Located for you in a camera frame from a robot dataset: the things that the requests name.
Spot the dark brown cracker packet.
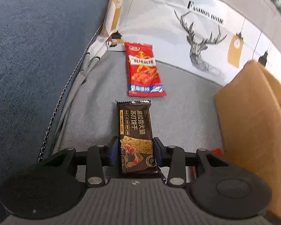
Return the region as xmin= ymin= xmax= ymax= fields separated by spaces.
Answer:
xmin=117 ymin=100 xmax=164 ymax=179

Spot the plain red snack packet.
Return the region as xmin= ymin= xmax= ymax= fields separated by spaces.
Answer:
xmin=190 ymin=148 xmax=223 ymax=180

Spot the red spicy snack packet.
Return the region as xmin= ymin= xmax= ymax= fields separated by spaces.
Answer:
xmin=124 ymin=42 xmax=167 ymax=97

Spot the cardboard box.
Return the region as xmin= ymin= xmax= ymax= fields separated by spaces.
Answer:
xmin=214 ymin=60 xmax=281 ymax=219

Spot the deer print sofa cover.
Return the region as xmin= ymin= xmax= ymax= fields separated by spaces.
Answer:
xmin=54 ymin=0 xmax=281 ymax=152

